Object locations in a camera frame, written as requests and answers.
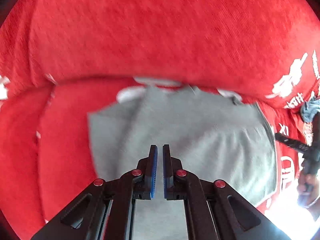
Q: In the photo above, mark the red sofa seat cushion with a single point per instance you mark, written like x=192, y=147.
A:
x=46, y=158

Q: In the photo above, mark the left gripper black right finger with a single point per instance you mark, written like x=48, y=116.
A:
x=180, y=184

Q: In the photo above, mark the grey knit sweater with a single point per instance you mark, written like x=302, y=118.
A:
x=213, y=136

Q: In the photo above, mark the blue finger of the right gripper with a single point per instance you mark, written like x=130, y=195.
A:
x=291, y=143

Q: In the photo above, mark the person's right hand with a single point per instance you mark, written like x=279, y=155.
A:
x=308, y=190

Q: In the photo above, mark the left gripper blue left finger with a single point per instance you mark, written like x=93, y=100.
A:
x=138, y=184

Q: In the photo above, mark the crumpled blue-grey cloth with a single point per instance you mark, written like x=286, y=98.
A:
x=309, y=109

